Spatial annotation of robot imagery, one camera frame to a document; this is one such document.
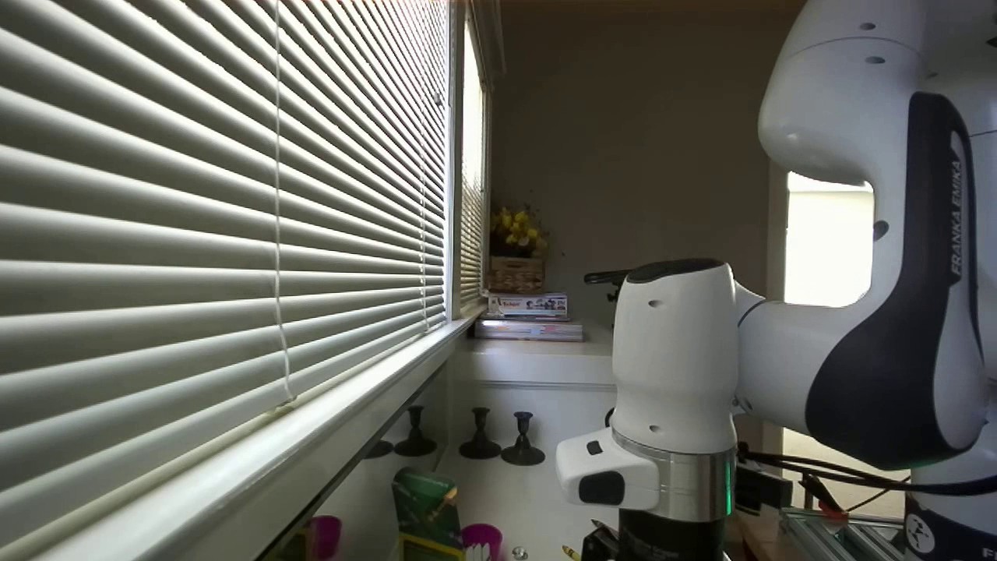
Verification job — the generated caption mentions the colourful cover book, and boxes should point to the colourful cover book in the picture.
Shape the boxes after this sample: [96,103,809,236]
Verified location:
[484,291,572,321]

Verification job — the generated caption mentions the wide white window blind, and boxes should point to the wide white window blind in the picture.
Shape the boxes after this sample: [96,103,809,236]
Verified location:
[0,0,455,555]

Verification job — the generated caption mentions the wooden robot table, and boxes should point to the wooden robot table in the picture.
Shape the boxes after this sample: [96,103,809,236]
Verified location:
[730,506,790,561]

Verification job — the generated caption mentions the yellow green crayon box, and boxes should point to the yellow green crayon box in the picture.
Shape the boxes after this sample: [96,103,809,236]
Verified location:
[388,465,471,561]

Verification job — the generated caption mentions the white window frame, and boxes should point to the white window frame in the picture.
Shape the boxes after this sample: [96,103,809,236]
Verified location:
[442,0,468,325]

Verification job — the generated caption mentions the white blind pull cord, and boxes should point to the white blind pull cord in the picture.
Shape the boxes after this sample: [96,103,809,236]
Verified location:
[270,0,299,404]

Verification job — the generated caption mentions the black candle holder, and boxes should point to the black candle holder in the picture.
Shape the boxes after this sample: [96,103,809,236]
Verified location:
[498,408,548,469]
[457,404,503,462]

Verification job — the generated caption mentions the red handled tool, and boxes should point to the red handled tool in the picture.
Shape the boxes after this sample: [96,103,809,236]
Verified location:
[795,469,851,523]

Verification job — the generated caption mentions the narrow white window blind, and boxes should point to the narrow white window blind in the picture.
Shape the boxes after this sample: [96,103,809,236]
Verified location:
[457,18,491,315]

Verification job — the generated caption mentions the brown flower basket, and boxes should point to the brown flower basket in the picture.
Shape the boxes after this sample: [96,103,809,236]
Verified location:
[489,251,552,296]

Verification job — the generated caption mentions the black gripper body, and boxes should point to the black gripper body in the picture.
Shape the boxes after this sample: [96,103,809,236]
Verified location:
[618,509,730,561]

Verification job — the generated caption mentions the magenta plastic cup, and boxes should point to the magenta plastic cup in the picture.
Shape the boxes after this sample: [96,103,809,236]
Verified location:
[457,521,507,561]

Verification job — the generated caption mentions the white window sill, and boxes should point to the white window sill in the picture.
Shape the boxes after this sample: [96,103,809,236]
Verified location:
[27,305,491,561]

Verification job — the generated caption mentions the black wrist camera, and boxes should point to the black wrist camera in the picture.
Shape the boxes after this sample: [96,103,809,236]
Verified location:
[736,462,797,510]

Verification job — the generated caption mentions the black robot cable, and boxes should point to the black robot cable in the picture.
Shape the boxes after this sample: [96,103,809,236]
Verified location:
[741,445,997,498]

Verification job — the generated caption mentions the black stereo camera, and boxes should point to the black stereo camera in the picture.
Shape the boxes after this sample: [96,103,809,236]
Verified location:
[582,266,636,292]

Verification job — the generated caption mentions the green striped board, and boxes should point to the green striped board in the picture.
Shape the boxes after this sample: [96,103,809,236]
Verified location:
[775,509,915,561]

